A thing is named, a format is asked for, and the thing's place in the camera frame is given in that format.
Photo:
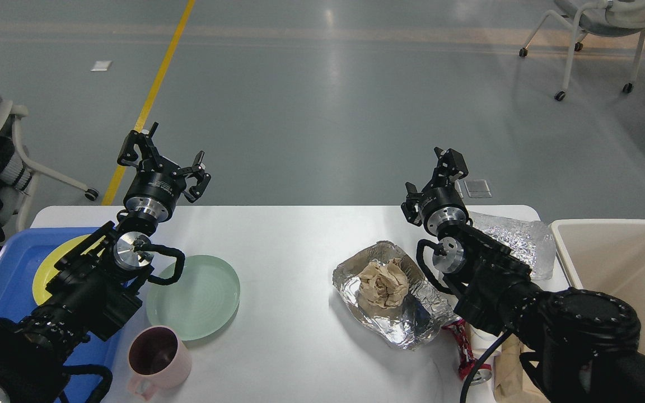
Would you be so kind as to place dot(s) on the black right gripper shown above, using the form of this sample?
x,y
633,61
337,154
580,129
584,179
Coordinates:
x,y
439,201

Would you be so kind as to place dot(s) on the white paper cup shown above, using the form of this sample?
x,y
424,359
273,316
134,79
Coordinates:
x,y
479,342

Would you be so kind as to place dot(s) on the red snack wrapper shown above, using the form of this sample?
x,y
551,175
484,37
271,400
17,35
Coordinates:
x,y
467,359

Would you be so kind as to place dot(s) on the beige plastic bin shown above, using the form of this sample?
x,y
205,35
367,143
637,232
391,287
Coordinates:
x,y
605,255

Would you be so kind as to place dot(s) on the white office chair left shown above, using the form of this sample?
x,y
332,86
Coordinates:
x,y
26,172

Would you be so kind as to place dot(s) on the crumpled brown paper ball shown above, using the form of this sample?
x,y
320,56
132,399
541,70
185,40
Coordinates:
x,y
384,284

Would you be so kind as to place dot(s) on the brown paper bag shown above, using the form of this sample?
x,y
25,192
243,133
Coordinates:
x,y
511,382

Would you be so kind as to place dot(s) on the crumpled clear plastic container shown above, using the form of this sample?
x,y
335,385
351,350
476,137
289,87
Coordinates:
x,y
532,242

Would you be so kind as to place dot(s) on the crumpled aluminium foil tray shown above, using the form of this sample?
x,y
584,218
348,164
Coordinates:
x,y
422,312

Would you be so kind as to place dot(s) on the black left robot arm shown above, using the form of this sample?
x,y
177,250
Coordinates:
x,y
95,290

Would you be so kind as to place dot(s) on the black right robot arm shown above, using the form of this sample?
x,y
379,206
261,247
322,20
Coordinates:
x,y
583,344

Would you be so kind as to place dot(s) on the blue plastic tray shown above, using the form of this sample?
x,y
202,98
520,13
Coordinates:
x,y
19,260

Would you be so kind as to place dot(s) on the yellow plate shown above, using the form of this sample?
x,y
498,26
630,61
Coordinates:
x,y
46,270

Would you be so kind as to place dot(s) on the mint green plate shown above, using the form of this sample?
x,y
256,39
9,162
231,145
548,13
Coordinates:
x,y
200,303

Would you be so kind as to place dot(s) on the grey office chair right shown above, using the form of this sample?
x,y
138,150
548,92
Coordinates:
x,y
606,19

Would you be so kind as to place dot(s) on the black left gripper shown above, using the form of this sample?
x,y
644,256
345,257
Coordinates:
x,y
158,185

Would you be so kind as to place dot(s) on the pink mug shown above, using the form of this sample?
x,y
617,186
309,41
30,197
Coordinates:
x,y
159,360

